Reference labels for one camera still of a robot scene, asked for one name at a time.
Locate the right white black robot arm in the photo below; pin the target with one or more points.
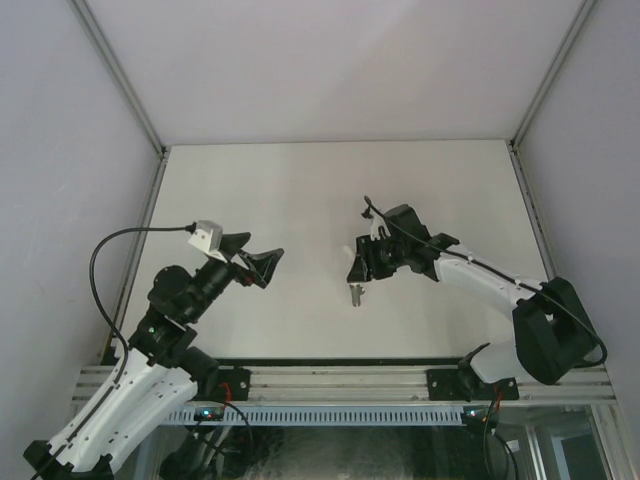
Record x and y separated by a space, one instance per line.
552 332

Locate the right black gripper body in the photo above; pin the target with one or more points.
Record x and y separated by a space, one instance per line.
382 256

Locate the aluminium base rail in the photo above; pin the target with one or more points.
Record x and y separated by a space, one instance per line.
402 383

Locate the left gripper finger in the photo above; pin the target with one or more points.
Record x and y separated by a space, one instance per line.
263 266
232 244

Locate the white plastic water faucet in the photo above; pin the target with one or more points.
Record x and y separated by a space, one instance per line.
346 250

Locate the grey slotted cable duct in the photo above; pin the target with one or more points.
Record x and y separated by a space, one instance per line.
307 416

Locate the silver threaded pipe fitting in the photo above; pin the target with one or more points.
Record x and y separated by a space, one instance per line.
356 292

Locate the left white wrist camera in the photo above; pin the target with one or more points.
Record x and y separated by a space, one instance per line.
206 238

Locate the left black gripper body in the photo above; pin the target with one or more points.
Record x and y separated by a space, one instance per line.
243 275

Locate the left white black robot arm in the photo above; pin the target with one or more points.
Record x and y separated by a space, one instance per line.
160 369

